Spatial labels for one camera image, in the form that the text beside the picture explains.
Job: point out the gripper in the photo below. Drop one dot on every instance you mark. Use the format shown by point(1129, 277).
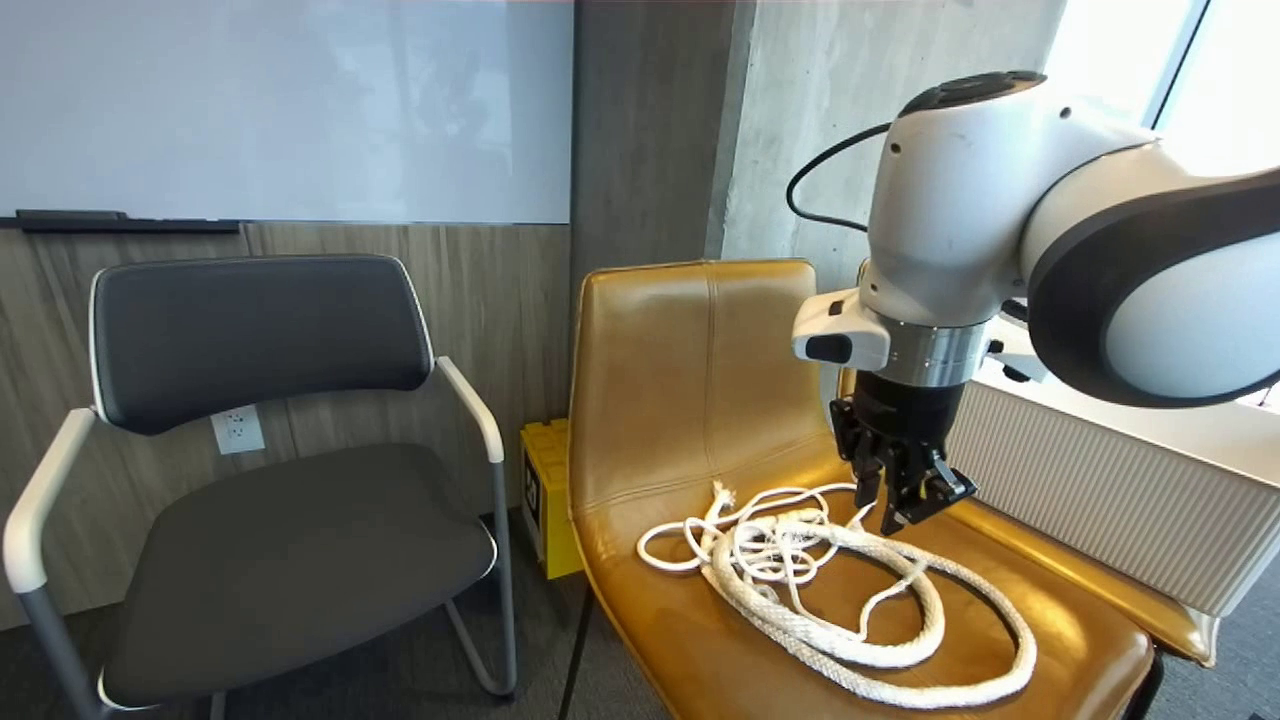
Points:
point(905, 415)

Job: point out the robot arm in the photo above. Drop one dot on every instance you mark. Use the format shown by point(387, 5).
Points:
point(950, 200)

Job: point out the white ribbed radiator cover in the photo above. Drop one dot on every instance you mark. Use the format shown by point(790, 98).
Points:
point(1100, 480)

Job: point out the yellow box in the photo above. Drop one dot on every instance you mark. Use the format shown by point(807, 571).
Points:
point(548, 500)

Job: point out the window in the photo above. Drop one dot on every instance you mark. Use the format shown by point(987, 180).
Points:
point(1230, 90)

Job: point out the grey padded armchair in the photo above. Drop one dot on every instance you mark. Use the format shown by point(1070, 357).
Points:
point(270, 540)

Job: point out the whiteboard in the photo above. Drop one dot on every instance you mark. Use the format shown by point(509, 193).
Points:
point(280, 100)

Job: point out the black whiteboard tray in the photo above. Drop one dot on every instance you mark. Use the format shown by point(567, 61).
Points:
point(120, 222)

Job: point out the white wall socket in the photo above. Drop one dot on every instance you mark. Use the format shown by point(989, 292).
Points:
point(238, 430)

